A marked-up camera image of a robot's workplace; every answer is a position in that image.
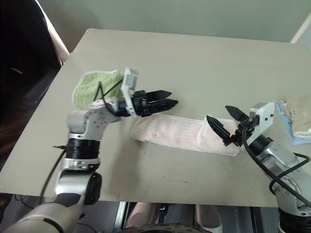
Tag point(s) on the pale pink towel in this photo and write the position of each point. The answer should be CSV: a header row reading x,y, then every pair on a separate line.
x,y
170,132

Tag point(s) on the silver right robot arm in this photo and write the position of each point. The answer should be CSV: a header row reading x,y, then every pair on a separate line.
x,y
279,155

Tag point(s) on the dark chair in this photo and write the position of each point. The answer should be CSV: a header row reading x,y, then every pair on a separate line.
x,y
22,48

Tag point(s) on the pink rounded shape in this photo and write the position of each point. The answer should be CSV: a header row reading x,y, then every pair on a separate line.
x,y
209,217
141,214

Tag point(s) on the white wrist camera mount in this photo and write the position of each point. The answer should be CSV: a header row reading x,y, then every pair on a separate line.
x,y
130,80
266,114

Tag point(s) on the folded green towel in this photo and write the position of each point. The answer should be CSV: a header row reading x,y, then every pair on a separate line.
x,y
90,87

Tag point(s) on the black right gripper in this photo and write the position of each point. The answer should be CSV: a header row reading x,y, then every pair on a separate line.
x,y
239,136

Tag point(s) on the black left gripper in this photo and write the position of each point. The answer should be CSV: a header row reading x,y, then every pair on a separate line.
x,y
142,104

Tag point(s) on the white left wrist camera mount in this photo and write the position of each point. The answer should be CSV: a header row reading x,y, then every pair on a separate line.
x,y
130,80

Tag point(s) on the light blue cloth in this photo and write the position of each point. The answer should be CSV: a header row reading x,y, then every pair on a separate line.
x,y
295,141

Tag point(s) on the dark dotted round shape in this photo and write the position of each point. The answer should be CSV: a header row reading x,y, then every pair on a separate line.
x,y
162,229

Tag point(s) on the aluminium frame profile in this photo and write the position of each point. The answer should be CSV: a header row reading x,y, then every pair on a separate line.
x,y
122,214

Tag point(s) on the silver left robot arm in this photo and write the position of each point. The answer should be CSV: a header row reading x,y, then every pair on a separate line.
x,y
85,121

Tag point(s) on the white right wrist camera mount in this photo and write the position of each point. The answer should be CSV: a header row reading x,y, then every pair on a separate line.
x,y
266,114

